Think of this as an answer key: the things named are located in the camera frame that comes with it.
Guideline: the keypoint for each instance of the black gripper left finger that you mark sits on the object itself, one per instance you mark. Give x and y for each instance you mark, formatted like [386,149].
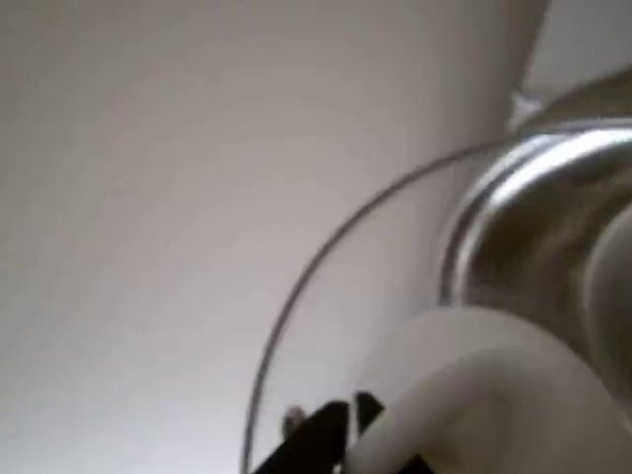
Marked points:
[316,439]

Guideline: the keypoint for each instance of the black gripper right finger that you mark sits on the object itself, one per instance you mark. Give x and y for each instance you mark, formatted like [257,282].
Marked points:
[369,412]

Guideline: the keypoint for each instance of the glass lid with white knob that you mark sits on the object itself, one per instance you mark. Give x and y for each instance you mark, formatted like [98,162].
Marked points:
[469,355]

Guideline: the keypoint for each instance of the white electric rice cooker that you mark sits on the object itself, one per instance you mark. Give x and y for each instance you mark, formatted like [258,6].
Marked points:
[494,197]

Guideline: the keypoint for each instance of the stainless steel inner pot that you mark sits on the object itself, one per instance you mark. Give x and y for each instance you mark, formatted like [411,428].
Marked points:
[543,237]

